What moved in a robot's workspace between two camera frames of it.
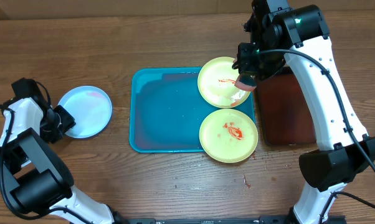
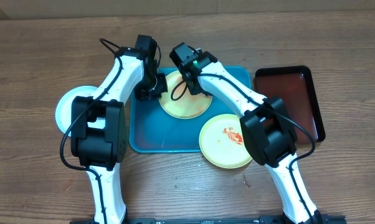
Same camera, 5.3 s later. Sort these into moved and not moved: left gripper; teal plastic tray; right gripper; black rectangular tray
Moved: left gripper; right gripper
Not moved: teal plastic tray; black rectangular tray
